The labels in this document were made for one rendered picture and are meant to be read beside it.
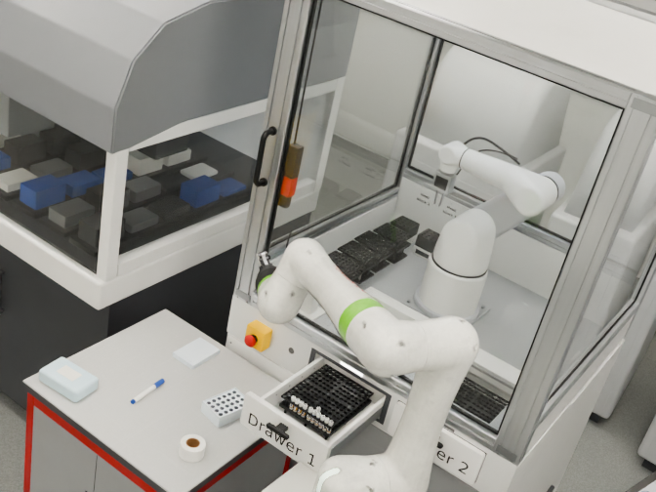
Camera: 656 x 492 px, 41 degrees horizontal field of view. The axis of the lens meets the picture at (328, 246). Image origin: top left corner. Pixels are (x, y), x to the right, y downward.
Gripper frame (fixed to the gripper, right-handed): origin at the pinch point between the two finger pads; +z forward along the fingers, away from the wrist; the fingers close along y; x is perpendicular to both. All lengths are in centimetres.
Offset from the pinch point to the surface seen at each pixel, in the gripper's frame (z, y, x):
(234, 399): -7.3, -37.7, 19.0
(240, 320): 19.8, -25.5, 11.5
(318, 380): -10.9, -37.4, -6.2
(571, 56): -37, 43, -84
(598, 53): -30, 40, -94
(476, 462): -41, -59, -41
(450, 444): -35, -55, -36
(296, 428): -35, -36, 4
